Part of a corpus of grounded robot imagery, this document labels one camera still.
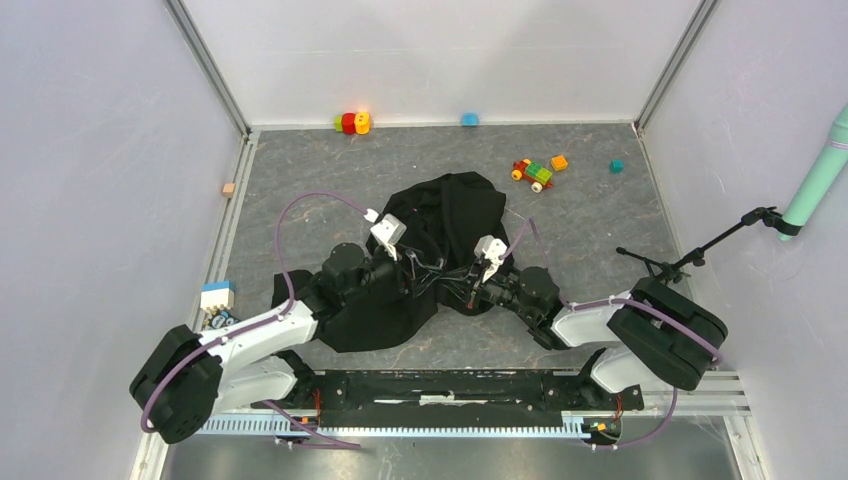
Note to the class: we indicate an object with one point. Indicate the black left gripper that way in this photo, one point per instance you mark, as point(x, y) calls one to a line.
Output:
point(401, 280)

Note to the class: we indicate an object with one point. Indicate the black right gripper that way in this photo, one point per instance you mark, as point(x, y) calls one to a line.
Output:
point(476, 295)

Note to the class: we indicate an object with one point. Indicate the black garment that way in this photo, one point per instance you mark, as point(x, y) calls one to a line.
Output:
point(445, 218)

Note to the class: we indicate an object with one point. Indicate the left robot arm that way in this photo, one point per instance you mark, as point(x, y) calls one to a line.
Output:
point(191, 376)

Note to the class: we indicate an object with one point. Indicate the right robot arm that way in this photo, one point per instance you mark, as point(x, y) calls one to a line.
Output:
point(655, 334)

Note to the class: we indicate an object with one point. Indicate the colourful toy brick car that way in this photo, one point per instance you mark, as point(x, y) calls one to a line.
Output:
point(538, 176)

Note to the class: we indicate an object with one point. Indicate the orange cube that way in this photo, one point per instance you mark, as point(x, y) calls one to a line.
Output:
point(559, 163)

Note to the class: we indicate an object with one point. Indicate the red yellow green toy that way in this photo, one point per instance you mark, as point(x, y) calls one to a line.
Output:
point(351, 123)

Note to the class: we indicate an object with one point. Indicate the blue monster card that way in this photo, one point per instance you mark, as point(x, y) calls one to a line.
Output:
point(219, 320)

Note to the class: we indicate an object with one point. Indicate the black tripod stand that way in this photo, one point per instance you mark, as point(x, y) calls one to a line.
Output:
point(666, 272)

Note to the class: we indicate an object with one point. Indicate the teal cube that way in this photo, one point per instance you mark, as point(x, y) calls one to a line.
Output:
point(616, 166)

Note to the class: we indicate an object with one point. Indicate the blue white block toy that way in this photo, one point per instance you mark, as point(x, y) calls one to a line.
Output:
point(216, 297)

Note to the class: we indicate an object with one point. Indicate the blue round block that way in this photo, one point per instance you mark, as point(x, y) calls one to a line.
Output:
point(469, 119)

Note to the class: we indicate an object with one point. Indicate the small wooden cube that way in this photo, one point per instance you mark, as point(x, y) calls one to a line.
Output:
point(228, 190)

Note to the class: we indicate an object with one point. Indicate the mint green tube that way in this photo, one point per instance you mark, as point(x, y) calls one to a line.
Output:
point(820, 177)

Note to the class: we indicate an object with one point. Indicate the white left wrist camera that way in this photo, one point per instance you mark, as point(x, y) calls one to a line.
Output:
point(387, 230)

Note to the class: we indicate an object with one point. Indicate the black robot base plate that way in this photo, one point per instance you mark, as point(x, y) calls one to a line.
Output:
point(452, 398)

